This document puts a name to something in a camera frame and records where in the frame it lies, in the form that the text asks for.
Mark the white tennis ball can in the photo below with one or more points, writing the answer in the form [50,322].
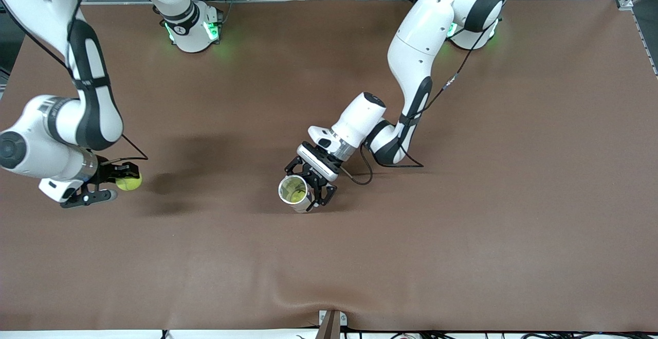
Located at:
[303,206]

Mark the aluminium frame profile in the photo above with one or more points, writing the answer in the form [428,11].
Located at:
[624,0]

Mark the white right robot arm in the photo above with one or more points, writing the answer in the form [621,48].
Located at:
[36,148]

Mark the brown table mat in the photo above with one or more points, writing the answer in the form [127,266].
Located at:
[462,226]

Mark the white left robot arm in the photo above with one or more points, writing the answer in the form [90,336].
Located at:
[416,46]

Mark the metal clamp bracket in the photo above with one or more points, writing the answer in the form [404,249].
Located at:
[343,318]

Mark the yellow-green tennis ball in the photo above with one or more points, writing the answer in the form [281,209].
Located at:
[297,193]
[129,183]

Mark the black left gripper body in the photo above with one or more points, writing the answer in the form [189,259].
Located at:
[314,173]

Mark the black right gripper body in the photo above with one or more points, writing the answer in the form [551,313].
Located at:
[106,172]

